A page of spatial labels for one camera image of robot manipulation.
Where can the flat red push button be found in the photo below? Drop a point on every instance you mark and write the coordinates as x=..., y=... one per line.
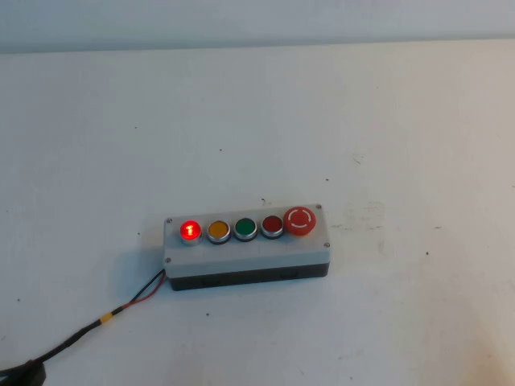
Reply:
x=272, y=224

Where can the green push button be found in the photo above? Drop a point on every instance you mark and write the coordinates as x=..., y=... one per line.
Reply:
x=245, y=227

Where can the red mushroom emergency stop button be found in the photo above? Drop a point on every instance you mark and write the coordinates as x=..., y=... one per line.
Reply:
x=299, y=219

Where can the yellow push button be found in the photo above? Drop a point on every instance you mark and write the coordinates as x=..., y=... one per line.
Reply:
x=219, y=231

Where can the grey button control box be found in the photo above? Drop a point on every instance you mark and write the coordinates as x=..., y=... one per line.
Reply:
x=249, y=257

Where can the red dome indicator light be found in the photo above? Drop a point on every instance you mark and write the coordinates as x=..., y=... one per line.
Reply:
x=190, y=231

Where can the yellow tape band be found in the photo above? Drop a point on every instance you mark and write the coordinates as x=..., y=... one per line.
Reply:
x=105, y=317

